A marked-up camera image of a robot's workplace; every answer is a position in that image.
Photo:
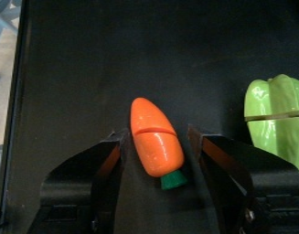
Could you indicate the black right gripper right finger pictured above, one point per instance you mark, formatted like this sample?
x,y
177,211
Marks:
x,y
253,189

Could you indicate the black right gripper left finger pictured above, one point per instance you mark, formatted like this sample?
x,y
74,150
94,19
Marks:
x,y
81,189

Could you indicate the grey chair base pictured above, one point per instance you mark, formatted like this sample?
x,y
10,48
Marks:
x,y
5,10

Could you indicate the green toy pepper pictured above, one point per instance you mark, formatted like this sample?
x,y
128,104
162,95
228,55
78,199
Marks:
x,y
280,122

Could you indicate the orange toy carrot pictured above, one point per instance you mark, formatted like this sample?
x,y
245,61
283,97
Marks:
x,y
156,143

